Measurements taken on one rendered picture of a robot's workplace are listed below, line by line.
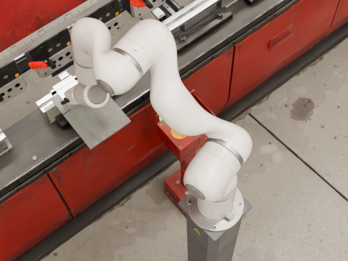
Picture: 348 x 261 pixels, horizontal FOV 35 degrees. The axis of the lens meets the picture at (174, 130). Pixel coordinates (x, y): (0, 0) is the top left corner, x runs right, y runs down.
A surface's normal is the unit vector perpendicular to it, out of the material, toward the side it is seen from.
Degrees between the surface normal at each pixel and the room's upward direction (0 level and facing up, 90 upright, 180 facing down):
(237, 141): 33
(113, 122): 0
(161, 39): 45
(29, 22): 90
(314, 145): 0
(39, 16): 90
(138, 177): 0
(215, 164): 9
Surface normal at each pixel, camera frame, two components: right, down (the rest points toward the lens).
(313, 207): -0.03, -0.46
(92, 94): 0.35, 0.09
